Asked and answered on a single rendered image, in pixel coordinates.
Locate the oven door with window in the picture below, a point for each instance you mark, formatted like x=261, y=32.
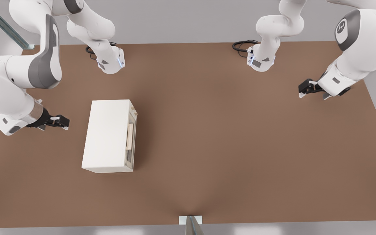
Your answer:
x=131, y=137

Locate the silver frame post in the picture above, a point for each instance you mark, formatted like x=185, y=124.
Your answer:
x=191, y=224
x=3, y=23

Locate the white oven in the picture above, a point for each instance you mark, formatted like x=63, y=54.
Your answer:
x=108, y=135

